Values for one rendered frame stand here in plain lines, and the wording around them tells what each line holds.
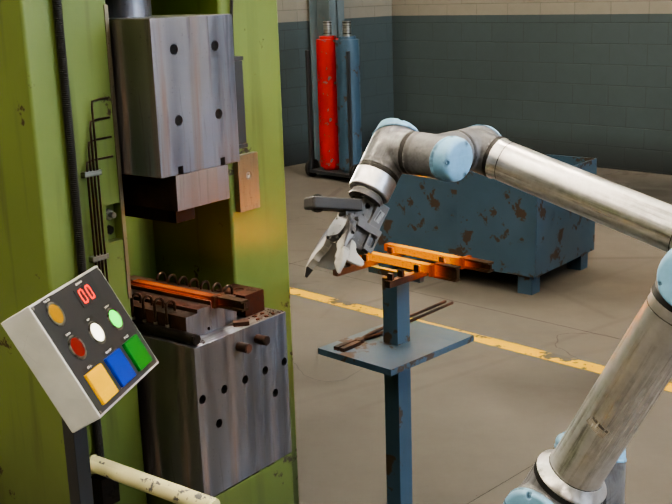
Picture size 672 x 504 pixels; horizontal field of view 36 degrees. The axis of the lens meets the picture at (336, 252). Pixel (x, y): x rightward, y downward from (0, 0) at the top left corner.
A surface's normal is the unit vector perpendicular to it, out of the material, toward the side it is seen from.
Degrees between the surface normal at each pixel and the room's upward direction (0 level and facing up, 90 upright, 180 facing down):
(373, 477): 0
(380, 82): 90
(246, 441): 90
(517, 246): 90
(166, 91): 90
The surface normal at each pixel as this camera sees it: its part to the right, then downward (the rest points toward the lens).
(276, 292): 0.80, 0.12
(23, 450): -0.60, 0.22
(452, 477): -0.04, -0.97
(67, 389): -0.21, 0.25
